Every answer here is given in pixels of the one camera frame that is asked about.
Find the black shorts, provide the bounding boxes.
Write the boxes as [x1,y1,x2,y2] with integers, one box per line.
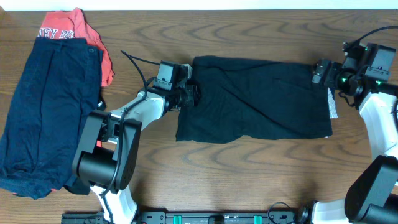
[176,56,333,144]

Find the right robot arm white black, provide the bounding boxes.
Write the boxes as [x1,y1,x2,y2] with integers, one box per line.
[295,40,397,224]

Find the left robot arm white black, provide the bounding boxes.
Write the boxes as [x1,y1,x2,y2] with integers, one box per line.
[72,61,200,223]

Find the navy blue shorts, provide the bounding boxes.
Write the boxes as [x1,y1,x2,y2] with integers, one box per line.
[1,38,103,199]

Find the red printed t-shirt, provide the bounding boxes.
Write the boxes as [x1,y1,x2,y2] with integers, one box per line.
[37,7,116,149]

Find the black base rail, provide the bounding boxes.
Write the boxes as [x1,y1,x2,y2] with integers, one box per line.
[61,210,312,224]

